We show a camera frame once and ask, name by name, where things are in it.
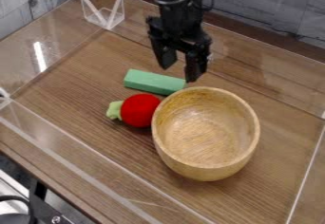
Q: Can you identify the green foam block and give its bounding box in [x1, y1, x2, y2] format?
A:
[123, 69, 186, 95]

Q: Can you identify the black cable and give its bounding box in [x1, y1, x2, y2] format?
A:
[0, 196, 38, 224]

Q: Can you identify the clear acrylic enclosure wall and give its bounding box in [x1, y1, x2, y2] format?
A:
[0, 0, 325, 224]

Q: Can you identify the black metal table frame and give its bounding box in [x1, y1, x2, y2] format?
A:
[29, 179, 79, 224]

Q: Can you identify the clear acrylic corner bracket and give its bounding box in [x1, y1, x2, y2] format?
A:
[80, 0, 124, 30]

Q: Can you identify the wooden bowl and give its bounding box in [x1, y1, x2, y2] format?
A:
[151, 86, 260, 181]

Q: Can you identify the red plush fruit green stem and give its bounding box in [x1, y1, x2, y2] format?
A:
[105, 93, 161, 128]

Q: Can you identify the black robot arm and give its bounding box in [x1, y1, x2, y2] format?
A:
[145, 0, 214, 83]

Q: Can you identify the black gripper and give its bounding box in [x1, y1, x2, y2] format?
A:
[145, 0, 212, 83]

